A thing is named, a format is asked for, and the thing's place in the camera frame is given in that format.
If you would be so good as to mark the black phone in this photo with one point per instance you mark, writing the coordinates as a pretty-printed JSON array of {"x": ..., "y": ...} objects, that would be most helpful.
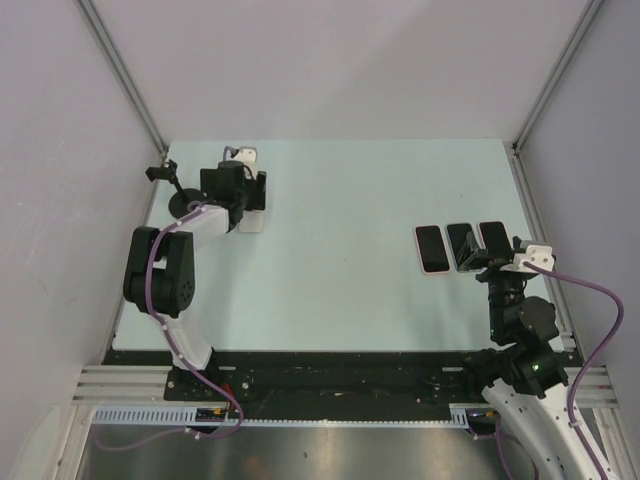
[{"x": 456, "y": 233}]

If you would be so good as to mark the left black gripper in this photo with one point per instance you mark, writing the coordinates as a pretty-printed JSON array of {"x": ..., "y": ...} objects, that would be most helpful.
[{"x": 247, "y": 206}]

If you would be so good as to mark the white phone stand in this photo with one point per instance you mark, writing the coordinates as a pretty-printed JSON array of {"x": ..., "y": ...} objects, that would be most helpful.
[{"x": 252, "y": 222}]

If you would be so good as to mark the pink phone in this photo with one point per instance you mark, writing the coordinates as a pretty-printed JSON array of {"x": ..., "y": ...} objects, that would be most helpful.
[{"x": 492, "y": 231}]

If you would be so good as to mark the black rectangular phone stand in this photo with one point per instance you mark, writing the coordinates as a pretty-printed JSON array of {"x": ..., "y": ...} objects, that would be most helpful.
[{"x": 257, "y": 201}]

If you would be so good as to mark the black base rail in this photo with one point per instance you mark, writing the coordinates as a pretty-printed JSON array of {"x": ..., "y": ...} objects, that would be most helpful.
[{"x": 346, "y": 385}]

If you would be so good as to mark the white slotted cable duct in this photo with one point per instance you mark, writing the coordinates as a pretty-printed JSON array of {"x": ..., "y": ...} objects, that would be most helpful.
[{"x": 191, "y": 416}]

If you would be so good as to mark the aluminium frame post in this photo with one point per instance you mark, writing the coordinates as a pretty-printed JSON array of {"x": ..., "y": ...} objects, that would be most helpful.
[
  {"x": 100, "y": 31},
  {"x": 575, "y": 40}
]

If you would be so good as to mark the pink-cased phone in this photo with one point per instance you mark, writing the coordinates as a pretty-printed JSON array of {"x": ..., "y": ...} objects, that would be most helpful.
[{"x": 431, "y": 249}]

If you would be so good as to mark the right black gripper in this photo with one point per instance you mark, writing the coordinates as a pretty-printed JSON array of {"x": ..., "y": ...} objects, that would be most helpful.
[{"x": 476, "y": 256}]

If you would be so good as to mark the right aluminium frame post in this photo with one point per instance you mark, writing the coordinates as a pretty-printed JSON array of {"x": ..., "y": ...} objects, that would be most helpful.
[{"x": 575, "y": 40}]

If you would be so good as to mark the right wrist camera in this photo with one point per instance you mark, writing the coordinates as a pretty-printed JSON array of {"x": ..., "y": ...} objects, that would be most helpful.
[{"x": 530, "y": 259}]

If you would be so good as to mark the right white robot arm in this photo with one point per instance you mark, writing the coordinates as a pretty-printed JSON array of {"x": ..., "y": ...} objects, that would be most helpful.
[{"x": 523, "y": 378}]

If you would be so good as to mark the left aluminium frame post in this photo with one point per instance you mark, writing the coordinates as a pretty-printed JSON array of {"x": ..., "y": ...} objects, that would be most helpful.
[{"x": 100, "y": 31}]

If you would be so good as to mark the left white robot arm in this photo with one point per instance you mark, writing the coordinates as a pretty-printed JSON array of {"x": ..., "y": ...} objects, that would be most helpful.
[{"x": 160, "y": 276}]

